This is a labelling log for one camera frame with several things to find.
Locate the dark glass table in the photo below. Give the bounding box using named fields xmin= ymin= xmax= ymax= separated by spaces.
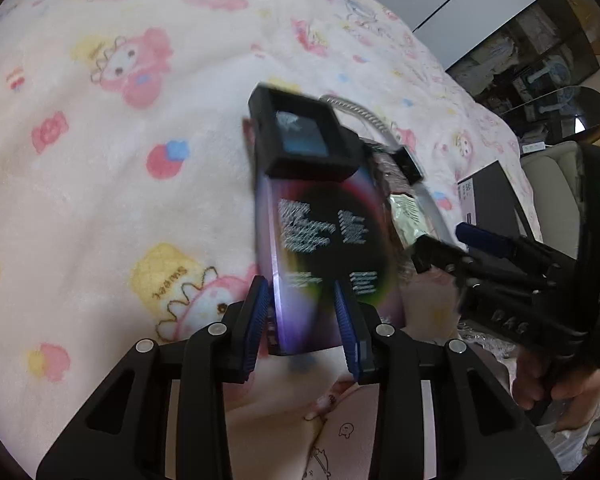
xmin=505 ymin=87 xmax=600 ymax=141

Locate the brown green snack packet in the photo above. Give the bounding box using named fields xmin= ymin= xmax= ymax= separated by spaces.
xmin=370 ymin=150 xmax=431 ymax=261

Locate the white plastic bag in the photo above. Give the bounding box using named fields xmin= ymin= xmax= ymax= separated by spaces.
xmin=535 ymin=400 xmax=600 ymax=471

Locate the white smart watch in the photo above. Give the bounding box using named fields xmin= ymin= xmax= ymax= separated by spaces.
xmin=320 ymin=94 xmax=461 ymax=251

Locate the pink cartoon printed blanket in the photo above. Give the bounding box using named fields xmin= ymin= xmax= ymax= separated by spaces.
xmin=0 ymin=0 xmax=541 ymax=461

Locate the person's right hand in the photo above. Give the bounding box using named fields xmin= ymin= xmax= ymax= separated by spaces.
xmin=512 ymin=345 xmax=600 ymax=411

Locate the black cardboard box container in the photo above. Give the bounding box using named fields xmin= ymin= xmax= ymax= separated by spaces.
xmin=457 ymin=160 xmax=536 ymax=246

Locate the grey leather chair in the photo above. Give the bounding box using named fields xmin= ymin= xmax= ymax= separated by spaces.
xmin=520 ymin=140 xmax=586 ymax=261

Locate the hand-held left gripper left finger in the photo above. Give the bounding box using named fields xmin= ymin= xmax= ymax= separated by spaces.
xmin=36 ymin=276 xmax=273 ymax=480

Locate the dark shelf cabinet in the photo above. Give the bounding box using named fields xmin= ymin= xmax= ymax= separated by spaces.
xmin=447 ymin=0 xmax=600 ymax=116

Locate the white printed pyjama garment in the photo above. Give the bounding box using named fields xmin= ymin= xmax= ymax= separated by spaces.
xmin=225 ymin=345 xmax=521 ymax=480

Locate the black purple phone case box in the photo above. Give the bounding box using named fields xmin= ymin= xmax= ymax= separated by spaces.
xmin=242 ymin=82 xmax=406 ymax=358

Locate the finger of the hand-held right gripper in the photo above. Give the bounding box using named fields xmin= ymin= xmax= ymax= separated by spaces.
xmin=410 ymin=236 xmax=551 ymax=292
xmin=455 ymin=222 xmax=578 ymax=281

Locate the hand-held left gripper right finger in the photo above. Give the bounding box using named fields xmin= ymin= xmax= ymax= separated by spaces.
xmin=332 ymin=280 xmax=563 ymax=480

